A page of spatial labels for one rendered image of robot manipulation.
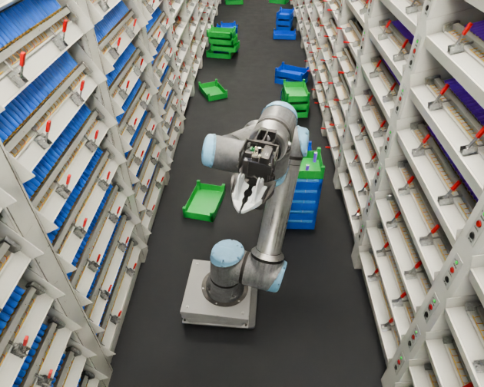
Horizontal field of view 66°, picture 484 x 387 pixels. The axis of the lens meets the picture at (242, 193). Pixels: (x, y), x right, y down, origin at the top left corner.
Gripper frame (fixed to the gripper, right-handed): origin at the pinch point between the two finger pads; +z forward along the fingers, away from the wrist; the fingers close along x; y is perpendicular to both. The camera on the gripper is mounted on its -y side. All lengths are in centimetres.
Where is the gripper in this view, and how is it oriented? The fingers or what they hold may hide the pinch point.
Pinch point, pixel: (241, 210)
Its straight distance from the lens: 70.6
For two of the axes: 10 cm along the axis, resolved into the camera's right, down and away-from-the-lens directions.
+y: 0.7, -7.7, -6.4
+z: -2.7, 6.0, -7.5
